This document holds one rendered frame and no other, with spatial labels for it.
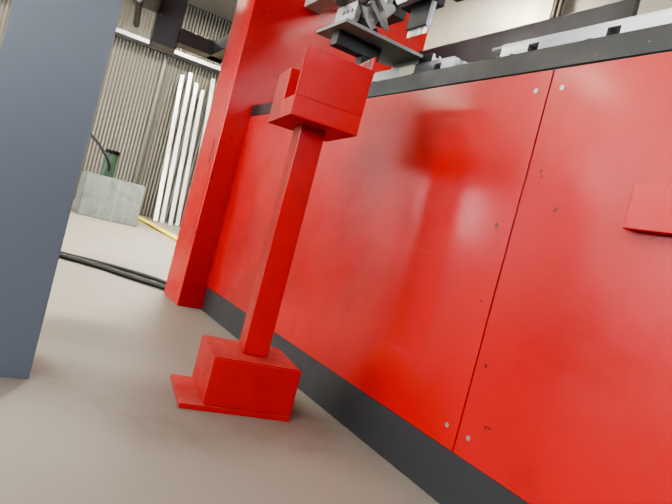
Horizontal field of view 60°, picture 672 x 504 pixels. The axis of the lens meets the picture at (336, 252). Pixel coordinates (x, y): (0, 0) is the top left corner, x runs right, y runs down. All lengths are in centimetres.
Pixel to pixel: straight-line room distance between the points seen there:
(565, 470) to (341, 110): 83
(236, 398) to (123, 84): 882
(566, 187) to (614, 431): 40
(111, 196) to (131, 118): 337
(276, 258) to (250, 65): 133
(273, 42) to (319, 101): 131
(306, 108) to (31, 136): 54
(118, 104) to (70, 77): 861
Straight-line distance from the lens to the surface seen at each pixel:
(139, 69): 1000
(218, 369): 130
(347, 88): 133
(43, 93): 128
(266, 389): 134
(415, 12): 193
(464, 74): 137
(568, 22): 220
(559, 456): 101
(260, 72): 255
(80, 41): 130
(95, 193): 668
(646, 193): 96
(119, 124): 987
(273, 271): 135
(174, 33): 302
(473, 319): 114
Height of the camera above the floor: 43
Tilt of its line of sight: 1 degrees down
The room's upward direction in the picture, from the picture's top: 15 degrees clockwise
